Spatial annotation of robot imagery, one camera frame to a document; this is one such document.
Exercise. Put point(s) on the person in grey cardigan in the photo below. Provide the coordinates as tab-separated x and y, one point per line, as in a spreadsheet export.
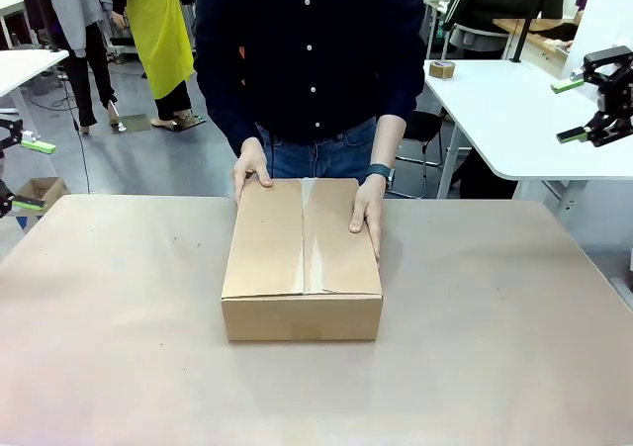
79	16

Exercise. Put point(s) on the dark wristwatch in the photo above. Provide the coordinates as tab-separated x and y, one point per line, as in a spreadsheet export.
378	170

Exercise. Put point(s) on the person in yellow apron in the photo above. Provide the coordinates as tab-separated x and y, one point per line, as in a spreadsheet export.
160	35

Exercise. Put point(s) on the blue denim jeans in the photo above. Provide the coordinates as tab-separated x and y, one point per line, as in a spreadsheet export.
321	156

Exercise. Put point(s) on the white table with white legs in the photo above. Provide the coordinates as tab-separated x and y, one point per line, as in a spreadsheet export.
499	119

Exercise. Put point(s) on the person's left forearm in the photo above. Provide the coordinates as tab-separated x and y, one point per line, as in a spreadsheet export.
388	139

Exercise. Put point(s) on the person's left hand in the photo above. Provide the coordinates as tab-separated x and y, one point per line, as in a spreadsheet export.
368	208

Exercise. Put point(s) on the black pole stand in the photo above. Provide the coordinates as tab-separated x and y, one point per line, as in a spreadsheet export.
526	21

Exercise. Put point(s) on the small white desk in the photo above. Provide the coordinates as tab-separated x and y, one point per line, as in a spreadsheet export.
25	70

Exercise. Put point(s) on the brown cardboard shipping box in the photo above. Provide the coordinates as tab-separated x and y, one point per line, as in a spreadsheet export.
301	268

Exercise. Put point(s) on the black green-tipped left gripper finger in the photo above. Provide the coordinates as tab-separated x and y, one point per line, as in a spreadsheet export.
29	204
37	145

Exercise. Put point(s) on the small open cardboard box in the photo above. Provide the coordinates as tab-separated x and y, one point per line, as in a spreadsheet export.
42	189

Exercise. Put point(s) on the dark navy button shirt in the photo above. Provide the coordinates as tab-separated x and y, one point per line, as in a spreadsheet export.
306	45

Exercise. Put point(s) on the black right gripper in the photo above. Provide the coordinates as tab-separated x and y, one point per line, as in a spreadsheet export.
618	90

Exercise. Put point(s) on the black chair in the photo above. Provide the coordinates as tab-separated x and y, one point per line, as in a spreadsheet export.
420	129

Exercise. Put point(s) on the light wooden table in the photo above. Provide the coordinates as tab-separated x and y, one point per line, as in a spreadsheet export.
544	33

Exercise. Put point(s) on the white board panel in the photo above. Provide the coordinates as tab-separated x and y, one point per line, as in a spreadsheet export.
603	16

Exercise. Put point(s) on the clear packing tape strip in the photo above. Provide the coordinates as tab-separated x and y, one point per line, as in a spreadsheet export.
311	228

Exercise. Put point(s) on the brown packing tape roll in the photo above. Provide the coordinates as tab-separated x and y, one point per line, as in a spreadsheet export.
441	70

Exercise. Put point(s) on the person's right hand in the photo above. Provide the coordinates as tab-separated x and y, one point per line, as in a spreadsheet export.
249	161

